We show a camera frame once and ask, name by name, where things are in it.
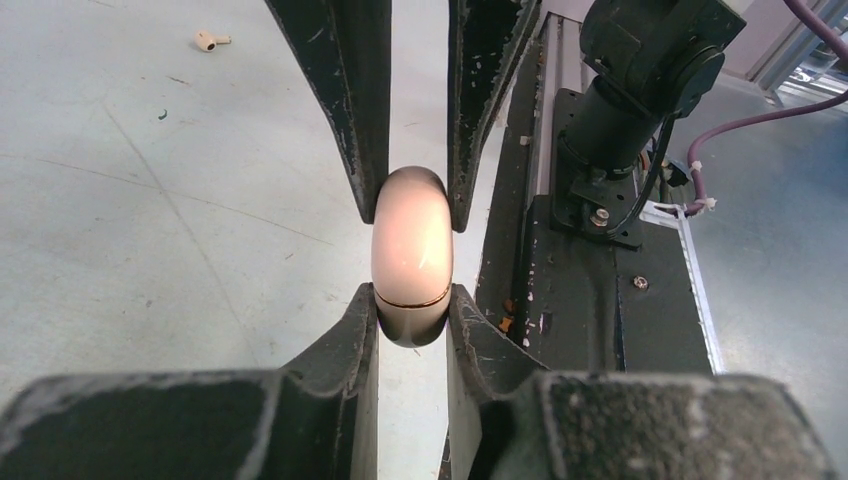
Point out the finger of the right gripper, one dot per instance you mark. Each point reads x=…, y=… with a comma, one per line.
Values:
x=486, y=42
x=343, y=47

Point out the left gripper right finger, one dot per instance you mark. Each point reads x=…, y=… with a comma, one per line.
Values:
x=510, y=417

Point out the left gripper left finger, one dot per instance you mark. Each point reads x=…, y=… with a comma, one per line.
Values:
x=313, y=418

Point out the beige earbud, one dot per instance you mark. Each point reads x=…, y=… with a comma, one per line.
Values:
x=207, y=41

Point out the beige earbud charging case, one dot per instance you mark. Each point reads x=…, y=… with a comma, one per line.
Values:
x=412, y=256

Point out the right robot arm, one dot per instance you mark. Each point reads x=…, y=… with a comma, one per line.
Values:
x=653, y=61

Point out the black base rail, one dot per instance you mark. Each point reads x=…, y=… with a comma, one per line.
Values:
x=570, y=302

